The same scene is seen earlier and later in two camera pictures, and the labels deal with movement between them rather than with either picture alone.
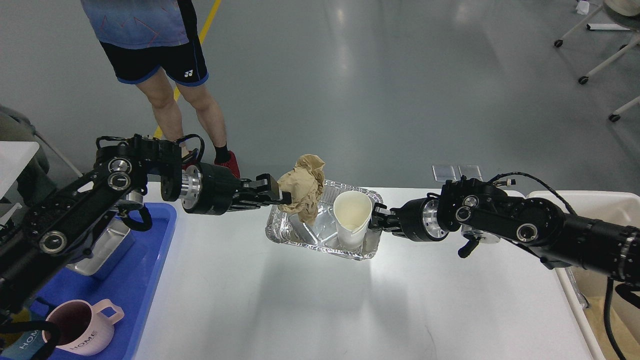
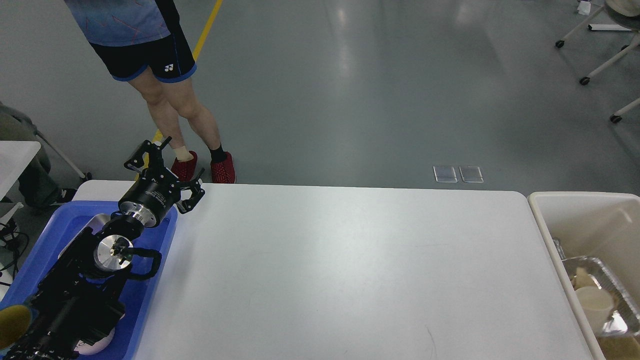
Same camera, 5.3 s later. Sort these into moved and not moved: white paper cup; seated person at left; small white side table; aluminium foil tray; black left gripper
Moved: white paper cup; aluminium foil tray; black left gripper
Not moved: small white side table; seated person at left
